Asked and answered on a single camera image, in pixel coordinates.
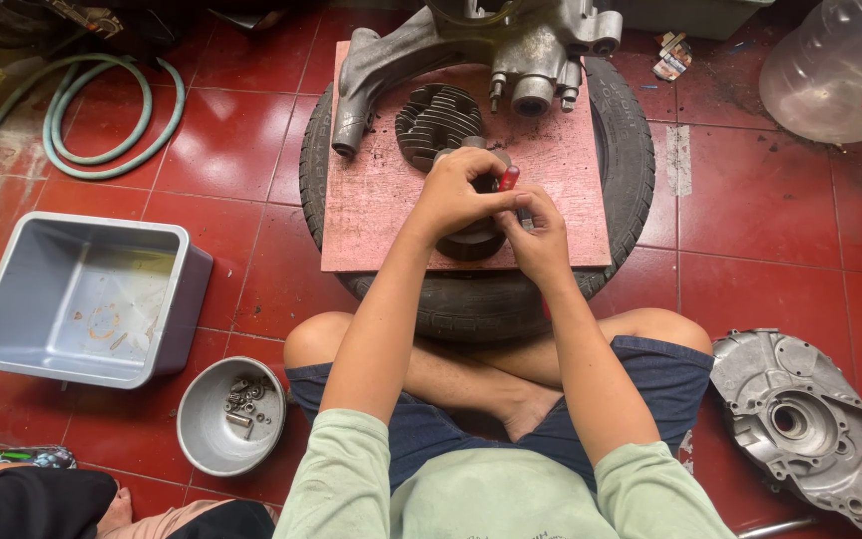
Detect silver engine side cover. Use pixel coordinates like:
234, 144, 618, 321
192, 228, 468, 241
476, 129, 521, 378
710, 328, 862, 537

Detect chrome metal rod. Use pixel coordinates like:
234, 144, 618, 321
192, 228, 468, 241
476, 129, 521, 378
736, 517, 818, 539

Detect dark blue shorts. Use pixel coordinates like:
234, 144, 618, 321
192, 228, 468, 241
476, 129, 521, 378
285, 334, 716, 495

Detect dark finned cylinder head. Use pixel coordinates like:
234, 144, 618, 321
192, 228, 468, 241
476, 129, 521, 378
394, 82, 484, 173

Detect grey aluminium engine crankcase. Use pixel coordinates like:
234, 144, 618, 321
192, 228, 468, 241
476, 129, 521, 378
331, 0, 625, 160

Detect dark round engine cylinder part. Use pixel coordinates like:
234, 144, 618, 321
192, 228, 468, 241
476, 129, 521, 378
433, 136, 514, 263

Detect pale green hose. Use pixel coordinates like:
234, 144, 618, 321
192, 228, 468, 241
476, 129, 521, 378
0, 52, 187, 181

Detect clear plastic water jug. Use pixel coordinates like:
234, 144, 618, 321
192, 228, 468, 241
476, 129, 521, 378
759, 0, 862, 145

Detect colourful patterned packet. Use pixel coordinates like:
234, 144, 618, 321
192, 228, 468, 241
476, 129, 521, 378
0, 446, 78, 470

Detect grey plastic tub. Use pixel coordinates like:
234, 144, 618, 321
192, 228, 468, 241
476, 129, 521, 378
0, 211, 214, 390

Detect pale green shirt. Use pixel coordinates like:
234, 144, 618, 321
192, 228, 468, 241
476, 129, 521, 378
272, 408, 737, 539

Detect crumpled paper packet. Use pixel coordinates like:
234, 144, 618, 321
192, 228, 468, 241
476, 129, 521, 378
652, 31, 694, 82

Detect person's right hand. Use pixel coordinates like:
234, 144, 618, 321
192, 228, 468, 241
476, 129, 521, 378
494, 185, 574, 287

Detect red handled screwdriver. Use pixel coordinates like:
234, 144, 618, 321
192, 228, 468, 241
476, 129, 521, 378
497, 165, 553, 323

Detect red plywood board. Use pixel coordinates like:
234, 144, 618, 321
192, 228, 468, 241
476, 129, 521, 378
320, 40, 613, 273

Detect round grey metal bowl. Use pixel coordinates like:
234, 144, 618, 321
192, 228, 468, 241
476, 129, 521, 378
177, 355, 287, 478

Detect heap of bolts and nuts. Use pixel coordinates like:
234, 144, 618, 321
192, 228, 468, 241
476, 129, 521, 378
223, 376, 275, 440

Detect person's left hand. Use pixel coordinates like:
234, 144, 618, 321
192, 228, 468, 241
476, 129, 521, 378
410, 147, 526, 247

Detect black rubber tyre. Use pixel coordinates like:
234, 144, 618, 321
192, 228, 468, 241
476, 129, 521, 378
299, 56, 656, 345

